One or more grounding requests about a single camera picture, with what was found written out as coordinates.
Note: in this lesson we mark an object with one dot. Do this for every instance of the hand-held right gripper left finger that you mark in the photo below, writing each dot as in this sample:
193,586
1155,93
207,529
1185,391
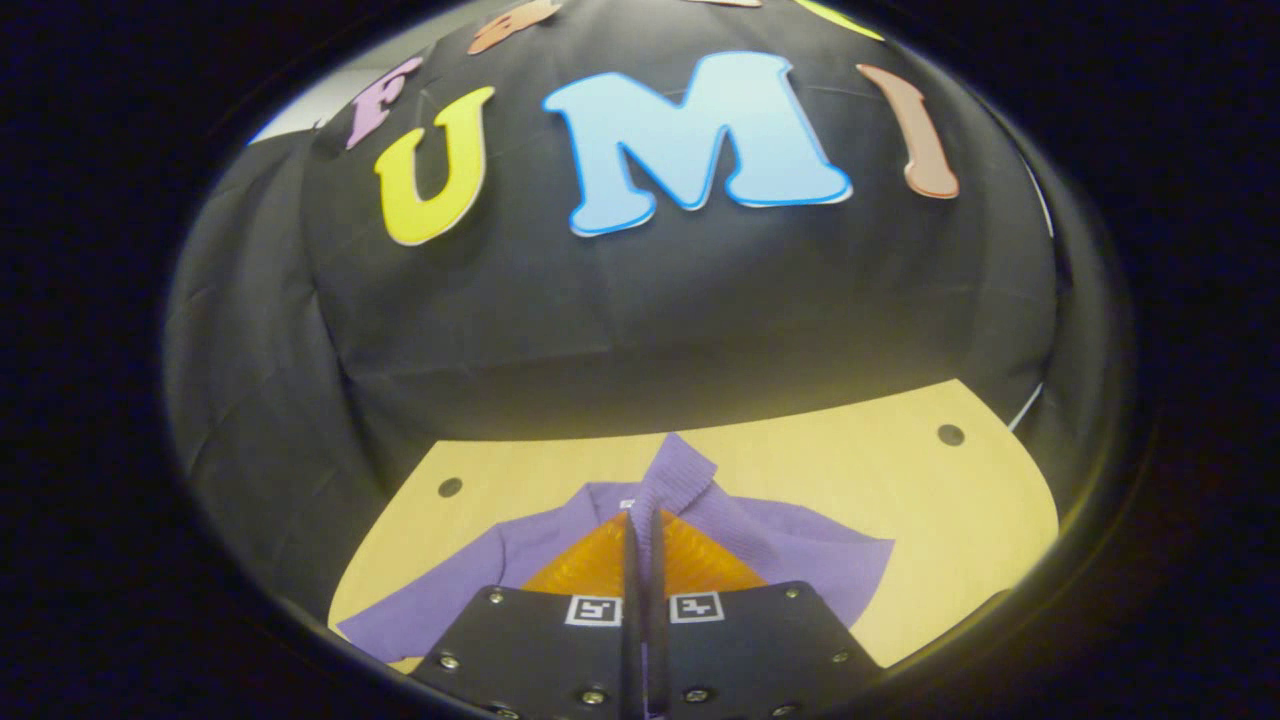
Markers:
630,660

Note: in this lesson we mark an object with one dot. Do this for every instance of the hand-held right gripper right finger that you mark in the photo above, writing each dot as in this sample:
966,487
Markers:
657,660

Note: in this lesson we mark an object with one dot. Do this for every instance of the purple knit shirt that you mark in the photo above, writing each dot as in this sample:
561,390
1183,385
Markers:
800,560

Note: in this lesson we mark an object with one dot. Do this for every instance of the black backdrop cloth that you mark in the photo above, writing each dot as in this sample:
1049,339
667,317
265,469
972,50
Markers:
650,320

